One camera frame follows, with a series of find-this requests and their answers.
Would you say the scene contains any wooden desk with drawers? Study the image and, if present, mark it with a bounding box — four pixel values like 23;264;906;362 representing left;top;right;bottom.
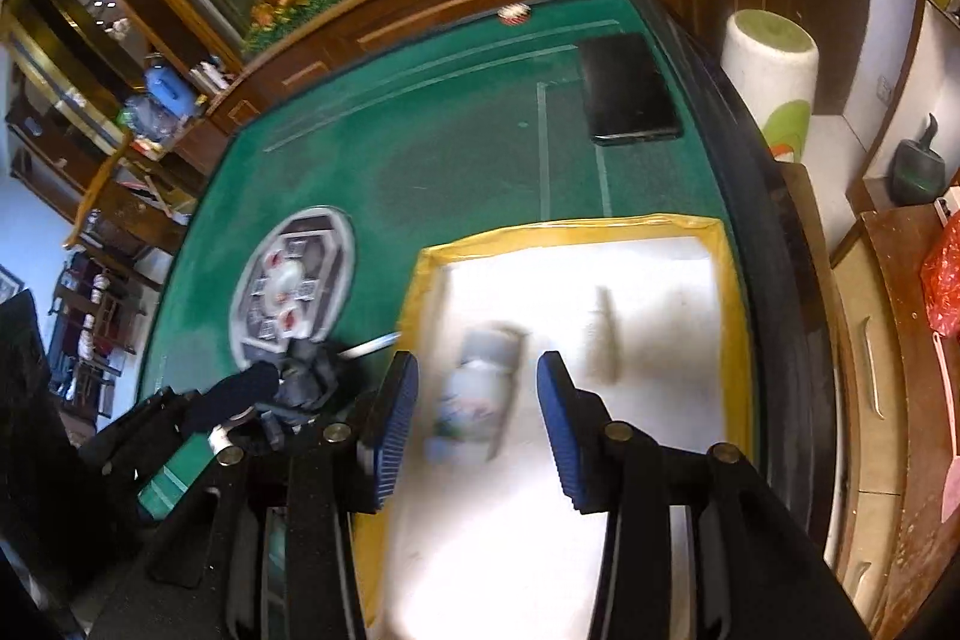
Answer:
829;182;960;640

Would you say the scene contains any white tray with yellow rim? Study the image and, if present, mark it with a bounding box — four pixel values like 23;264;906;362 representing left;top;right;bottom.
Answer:
352;212;758;640

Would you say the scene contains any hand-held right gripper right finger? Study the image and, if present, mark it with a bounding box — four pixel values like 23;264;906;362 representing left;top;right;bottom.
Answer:
536;351;875;640

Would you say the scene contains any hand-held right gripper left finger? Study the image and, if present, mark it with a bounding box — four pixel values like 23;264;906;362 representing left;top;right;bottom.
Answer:
90;351;421;640

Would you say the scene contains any wooden display shelf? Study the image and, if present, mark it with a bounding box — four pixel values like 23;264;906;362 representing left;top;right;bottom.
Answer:
0;0;226;281

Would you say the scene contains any round grey control panel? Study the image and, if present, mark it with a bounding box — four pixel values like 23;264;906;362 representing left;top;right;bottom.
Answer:
231;205;355;362

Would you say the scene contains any red plastic bag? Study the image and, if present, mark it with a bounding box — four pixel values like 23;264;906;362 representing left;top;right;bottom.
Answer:
921;220;960;335

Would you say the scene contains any clear plastic bag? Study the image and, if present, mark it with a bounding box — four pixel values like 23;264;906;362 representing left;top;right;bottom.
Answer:
116;92;188;146

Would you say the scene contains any white and green stool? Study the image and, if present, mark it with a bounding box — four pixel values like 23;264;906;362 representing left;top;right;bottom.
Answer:
720;8;820;161

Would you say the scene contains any blue jug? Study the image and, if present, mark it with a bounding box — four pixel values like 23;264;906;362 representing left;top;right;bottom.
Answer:
144;56;192;120

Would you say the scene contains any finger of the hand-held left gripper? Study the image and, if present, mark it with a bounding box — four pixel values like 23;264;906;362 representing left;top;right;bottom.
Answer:
79;362;280;483

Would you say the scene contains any white bottle with grey cap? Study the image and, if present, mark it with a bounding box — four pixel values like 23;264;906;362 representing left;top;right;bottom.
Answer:
424;325;530;461

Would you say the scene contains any black flat case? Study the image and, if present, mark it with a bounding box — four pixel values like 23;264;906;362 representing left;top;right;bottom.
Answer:
577;32;683;148

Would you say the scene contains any white stick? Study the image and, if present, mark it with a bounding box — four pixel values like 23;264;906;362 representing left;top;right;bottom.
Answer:
337;331;402;360

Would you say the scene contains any pink fly swatter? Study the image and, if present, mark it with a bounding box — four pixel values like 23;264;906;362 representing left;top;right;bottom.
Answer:
934;332;960;528

